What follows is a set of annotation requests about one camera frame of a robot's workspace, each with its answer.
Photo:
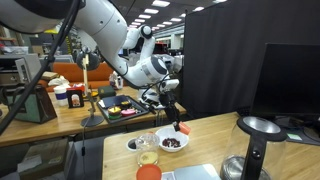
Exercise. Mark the pink tape roll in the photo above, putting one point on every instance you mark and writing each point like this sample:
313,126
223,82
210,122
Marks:
128,112

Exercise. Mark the brown cardboard box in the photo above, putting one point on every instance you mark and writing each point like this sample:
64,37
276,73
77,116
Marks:
43,158

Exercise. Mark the clear glass jar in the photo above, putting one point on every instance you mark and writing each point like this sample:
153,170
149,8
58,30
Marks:
146,145

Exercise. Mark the orange sofa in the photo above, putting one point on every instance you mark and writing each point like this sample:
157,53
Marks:
73,71

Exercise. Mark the white background gripper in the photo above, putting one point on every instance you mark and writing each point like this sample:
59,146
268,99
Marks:
116,80

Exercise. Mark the black picture frame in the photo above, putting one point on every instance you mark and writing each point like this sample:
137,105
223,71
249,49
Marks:
75,99

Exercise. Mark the white flat device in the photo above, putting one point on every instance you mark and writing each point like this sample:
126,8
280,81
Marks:
146,102

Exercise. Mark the black computer monitor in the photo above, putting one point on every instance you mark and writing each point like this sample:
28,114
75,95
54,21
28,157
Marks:
286,80

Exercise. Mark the glass electric kettle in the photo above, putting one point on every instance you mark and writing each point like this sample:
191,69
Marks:
256,156

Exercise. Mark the black yellow tape roll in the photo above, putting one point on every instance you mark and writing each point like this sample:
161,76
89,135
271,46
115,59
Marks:
126,104

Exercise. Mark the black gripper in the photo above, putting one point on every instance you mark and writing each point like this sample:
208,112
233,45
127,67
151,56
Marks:
169,101

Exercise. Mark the white cup blue band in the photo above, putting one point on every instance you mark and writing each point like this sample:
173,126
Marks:
61,95

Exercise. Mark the green sticky note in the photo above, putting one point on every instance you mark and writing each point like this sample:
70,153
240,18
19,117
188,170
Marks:
294,137

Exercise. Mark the black curtain partition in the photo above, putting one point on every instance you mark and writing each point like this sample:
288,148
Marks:
216,50

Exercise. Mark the small white bowl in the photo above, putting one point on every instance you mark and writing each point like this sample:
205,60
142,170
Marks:
128,144

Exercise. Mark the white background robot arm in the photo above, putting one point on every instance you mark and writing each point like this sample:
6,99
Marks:
146,43

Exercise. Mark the white crumpled bag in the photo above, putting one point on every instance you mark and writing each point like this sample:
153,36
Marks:
58,81

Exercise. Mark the dark green box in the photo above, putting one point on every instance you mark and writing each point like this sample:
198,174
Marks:
106,92

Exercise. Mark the pale yellow grains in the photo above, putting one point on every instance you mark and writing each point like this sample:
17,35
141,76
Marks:
148,158

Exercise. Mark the white wrapped equipment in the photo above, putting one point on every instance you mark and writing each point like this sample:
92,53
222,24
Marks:
176,63

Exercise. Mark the black plastic tray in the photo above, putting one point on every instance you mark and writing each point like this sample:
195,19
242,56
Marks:
141,113

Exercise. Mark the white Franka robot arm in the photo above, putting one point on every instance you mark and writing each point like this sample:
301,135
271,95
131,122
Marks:
100,23

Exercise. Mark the tan box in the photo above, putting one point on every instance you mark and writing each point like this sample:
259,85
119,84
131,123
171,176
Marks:
50,75

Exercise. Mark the green black bag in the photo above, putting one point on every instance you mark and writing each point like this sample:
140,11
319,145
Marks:
36,106

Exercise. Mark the rectangular ceiling light panel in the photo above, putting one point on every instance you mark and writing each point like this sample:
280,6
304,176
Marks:
151,11
160,3

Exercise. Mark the white kitchen scale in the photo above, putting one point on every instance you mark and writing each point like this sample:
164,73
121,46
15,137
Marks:
195,173

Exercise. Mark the green tape roll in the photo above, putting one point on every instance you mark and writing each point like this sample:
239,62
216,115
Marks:
115,117

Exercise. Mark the dark red beans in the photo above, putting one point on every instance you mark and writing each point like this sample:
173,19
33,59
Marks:
171,143

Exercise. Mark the wooden articulated stand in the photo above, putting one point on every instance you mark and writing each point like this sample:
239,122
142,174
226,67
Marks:
91,120

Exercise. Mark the small orange cup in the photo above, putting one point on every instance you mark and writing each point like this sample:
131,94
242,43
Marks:
185,128

